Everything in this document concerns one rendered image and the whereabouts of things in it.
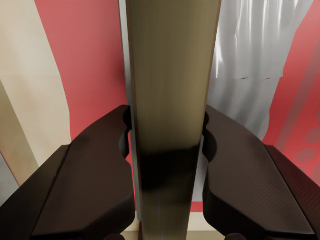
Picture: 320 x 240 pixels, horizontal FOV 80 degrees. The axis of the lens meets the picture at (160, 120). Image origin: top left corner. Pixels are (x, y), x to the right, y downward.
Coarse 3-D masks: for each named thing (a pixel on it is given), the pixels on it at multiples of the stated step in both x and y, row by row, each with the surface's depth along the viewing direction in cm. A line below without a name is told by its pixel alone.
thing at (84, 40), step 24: (48, 0) 14; (72, 0) 14; (96, 0) 14; (48, 24) 15; (72, 24) 15; (96, 24) 15; (312, 24) 15; (72, 48) 16; (96, 48) 16; (120, 48) 16; (72, 72) 17; (96, 72) 17; (120, 72) 17; (288, 72) 17
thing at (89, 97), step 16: (64, 80) 18; (80, 80) 18; (96, 80) 18; (112, 80) 18; (288, 80) 18; (80, 96) 18; (96, 96) 18; (112, 96) 18; (288, 96) 19; (80, 112) 19; (96, 112) 19; (272, 112) 20; (80, 128) 20; (272, 128) 21; (128, 160) 23; (192, 208) 28
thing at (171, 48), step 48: (144, 0) 5; (192, 0) 5; (144, 48) 6; (192, 48) 6; (144, 96) 7; (192, 96) 7; (144, 144) 8; (192, 144) 8; (144, 192) 10; (192, 192) 11
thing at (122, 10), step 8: (120, 0) 11; (120, 8) 11; (120, 16) 11; (120, 24) 12; (120, 32) 12; (128, 48) 12; (128, 56) 13; (128, 64) 13; (128, 72) 13; (128, 80) 13; (128, 88) 14; (128, 96) 14; (128, 104) 14; (136, 160) 17; (136, 168) 18; (136, 176) 18; (136, 184) 19; (136, 192) 20; (136, 200) 20; (136, 208) 21
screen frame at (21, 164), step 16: (0, 80) 17; (0, 96) 17; (0, 112) 17; (0, 128) 17; (16, 128) 19; (0, 144) 17; (16, 144) 19; (0, 160) 18; (16, 160) 19; (32, 160) 22; (0, 176) 19; (16, 176) 19; (0, 192) 20
